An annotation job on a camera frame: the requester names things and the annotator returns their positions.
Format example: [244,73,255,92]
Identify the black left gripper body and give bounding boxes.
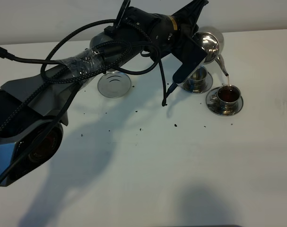
[155,0,208,54]

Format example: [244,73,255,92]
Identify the stainless steel teapot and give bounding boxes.
[195,26,229,77]

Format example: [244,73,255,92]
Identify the steel teapot saucer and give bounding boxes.
[97,71,131,98]

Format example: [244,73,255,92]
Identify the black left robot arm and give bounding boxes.
[0,0,208,187]

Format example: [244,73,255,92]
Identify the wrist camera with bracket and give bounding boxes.
[172,37,207,84]

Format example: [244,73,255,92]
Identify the steel teacup far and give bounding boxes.
[188,66,208,86]

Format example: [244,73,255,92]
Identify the steel teacup near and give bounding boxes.
[209,85,241,105]

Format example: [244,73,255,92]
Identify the steel saucer near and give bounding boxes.
[206,87,244,116]

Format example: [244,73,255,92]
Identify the black braided arm cables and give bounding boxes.
[0,0,174,190]

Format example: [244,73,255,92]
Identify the steel teacup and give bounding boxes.
[209,85,241,105]
[188,66,208,86]

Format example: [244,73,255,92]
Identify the steel saucer far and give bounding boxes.
[181,71,213,94]

